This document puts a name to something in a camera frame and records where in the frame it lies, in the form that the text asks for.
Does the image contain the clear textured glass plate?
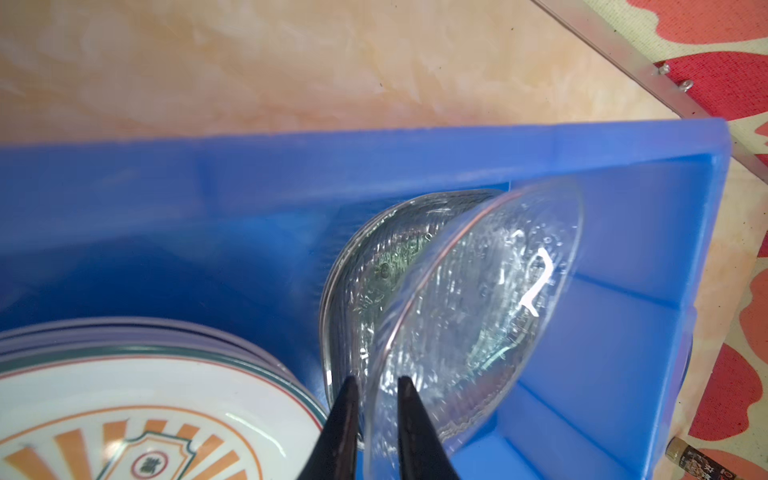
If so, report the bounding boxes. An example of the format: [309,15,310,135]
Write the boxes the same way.
[363,181,584,479]

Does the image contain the green rimmed white plate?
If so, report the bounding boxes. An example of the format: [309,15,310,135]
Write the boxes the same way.
[1,317,298,382]

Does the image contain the small dark spice jar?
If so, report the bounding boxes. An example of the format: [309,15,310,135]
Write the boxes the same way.
[665,437,742,480]

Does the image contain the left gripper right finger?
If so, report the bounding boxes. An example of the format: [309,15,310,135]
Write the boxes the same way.
[397,376,459,480]

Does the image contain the orange sunburst plate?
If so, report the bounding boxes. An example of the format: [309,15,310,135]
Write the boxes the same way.
[1,347,327,479]

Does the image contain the right aluminium frame post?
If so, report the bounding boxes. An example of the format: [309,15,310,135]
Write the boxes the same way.
[538,1,767,180]

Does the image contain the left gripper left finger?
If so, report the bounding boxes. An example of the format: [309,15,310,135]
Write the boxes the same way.
[297,375,360,480]

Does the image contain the blue plastic bin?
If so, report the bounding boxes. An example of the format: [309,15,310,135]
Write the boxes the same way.
[1,119,731,479]

